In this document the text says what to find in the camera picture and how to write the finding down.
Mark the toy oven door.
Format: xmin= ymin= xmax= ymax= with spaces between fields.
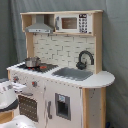
xmin=18 ymin=95 xmax=38 ymax=122

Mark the toy microwave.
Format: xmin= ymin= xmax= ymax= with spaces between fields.
xmin=55 ymin=14 xmax=93 ymax=34

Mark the silver toy pot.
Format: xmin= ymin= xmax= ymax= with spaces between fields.
xmin=25 ymin=57 xmax=41 ymax=67

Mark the wooden toy kitchen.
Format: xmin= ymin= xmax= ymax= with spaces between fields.
xmin=8 ymin=10 xmax=115 ymax=128

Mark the grey cabinet dispenser panel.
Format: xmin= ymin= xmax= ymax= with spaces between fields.
xmin=55 ymin=94 xmax=71 ymax=120

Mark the grey toy sink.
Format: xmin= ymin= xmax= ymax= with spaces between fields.
xmin=52 ymin=67 xmax=92 ymax=81

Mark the black toy faucet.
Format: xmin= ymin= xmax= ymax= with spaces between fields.
xmin=75 ymin=50 xmax=95 ymax=71

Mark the grey range hood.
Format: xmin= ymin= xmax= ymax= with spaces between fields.
xmin=25 ymin=15 xmax=53 ymax=33

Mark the black toy stovetop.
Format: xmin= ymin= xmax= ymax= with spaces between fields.
xmin=20 ymin=63 xmax=56 ymax=73

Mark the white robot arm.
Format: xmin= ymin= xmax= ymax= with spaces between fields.
xmin=0 ymin=81 xmax=36 ymax=128

